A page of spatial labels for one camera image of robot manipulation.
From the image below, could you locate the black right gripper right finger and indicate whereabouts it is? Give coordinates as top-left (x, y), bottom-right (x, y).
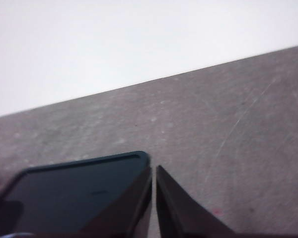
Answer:
top-left (156, 165), bottom-right (239, 238)

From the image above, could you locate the black rectangular tray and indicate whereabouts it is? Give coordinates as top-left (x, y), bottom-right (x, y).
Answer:
top-left (0, 151), bottom-right (151, 236)

